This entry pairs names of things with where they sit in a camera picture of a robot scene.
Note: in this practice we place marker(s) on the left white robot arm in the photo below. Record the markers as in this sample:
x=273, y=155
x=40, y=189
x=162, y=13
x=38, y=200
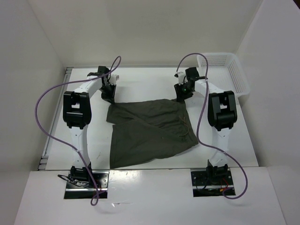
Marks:
x=77, y=115

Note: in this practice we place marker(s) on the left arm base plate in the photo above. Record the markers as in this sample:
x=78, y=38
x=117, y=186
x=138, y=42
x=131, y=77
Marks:
x=83, y=190

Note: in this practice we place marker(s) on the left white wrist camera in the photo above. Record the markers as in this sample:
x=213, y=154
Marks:
x=113, y=79

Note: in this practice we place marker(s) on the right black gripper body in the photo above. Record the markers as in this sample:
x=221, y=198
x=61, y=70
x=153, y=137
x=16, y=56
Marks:
x=188, y=92

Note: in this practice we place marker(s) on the white plastic basket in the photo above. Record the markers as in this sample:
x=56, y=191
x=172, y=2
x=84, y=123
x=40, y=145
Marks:
x=224, y=71

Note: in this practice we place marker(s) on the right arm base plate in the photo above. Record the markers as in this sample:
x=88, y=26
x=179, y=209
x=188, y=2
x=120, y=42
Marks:
x=204, y=187

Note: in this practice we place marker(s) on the olive green shorts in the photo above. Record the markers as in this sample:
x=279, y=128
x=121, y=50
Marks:
x=149, y=130

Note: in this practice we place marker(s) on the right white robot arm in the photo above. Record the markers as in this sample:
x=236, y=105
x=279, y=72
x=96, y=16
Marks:
x=221, y=116

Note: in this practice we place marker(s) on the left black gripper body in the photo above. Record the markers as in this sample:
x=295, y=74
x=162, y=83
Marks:
x=104, y=87

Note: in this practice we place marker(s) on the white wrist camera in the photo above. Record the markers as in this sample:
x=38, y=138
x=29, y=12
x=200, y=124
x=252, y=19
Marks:
x=113, y=79
x=182, y=78

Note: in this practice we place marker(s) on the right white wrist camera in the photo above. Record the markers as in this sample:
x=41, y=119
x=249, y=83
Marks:
x=182, y=78

